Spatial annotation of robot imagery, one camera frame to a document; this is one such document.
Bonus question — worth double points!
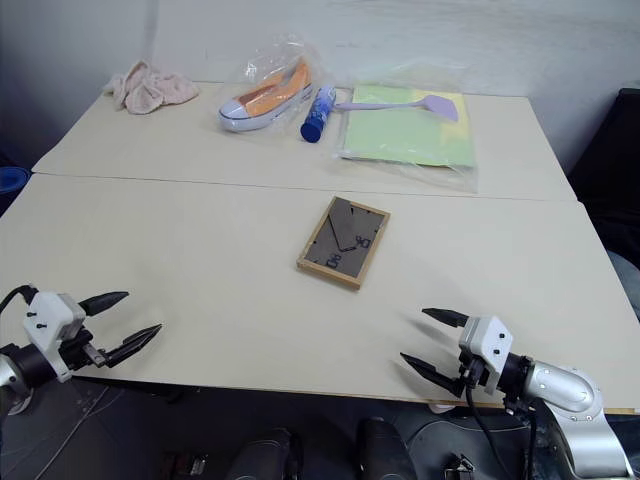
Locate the purple silicone spatula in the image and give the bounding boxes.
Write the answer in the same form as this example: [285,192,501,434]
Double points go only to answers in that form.
[333,93,460,123]

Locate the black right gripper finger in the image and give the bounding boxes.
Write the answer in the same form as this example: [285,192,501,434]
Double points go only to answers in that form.
[421,307,470,329]
[399,352,465,400]

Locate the wooden picture frame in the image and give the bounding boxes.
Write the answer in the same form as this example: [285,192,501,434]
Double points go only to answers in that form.
[296,195,392,291]

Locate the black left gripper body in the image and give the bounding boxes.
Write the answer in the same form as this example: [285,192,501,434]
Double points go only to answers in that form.
[60,328,109,372]

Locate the dark rounded shape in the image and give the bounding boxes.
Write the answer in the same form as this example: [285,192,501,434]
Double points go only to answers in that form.
[233,427,302,480]
[356,416,417,480]

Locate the orange and white sneaker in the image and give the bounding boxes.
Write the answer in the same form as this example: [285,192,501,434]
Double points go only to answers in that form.
[217,60,315,133]

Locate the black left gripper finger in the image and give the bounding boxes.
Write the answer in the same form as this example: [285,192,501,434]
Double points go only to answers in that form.
[78,291,131,317]
[104,323,164,369]

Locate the green folder in plastic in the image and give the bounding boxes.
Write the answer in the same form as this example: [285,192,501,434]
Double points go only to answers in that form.
[331,61,482,195]

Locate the blue round container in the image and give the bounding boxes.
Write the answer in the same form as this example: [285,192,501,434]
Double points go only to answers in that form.
[0,167,27,194]

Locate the clear plastic shoe bag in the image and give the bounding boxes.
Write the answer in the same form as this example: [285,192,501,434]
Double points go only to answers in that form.
[218,32,342,137]

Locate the blue cylindrical bottle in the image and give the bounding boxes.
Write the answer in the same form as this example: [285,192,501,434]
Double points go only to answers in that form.
[300,85,337,144]

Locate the yellow paper sheet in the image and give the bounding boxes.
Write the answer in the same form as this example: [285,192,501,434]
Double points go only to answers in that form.
[413,89,474,147]

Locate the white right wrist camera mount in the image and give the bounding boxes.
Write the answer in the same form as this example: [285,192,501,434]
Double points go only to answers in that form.
[458,315,515,394]

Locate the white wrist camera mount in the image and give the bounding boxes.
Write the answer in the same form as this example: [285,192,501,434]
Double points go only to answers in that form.
[458,315,515,394]
[22,291,87,384]

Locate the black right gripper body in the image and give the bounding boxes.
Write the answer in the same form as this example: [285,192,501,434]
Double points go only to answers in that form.
[456,349,494,397]

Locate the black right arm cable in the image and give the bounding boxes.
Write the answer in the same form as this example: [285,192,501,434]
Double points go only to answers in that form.
[464,383,512,480]

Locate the green paper sheets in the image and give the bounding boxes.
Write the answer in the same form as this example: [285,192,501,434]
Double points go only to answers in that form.
[339,85,476,170]

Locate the pink crumpled cloth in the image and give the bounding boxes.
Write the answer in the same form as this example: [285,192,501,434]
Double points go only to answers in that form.
[103,59,200,116]

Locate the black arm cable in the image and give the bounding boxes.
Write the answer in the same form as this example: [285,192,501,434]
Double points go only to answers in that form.
[464,383,512,480]
[0,284,39,312]

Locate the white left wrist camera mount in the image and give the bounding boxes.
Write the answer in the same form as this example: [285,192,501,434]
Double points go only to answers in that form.
[22,291,87,384]

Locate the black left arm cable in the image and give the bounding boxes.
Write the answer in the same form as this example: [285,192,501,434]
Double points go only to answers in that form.
[0,284,39,312]

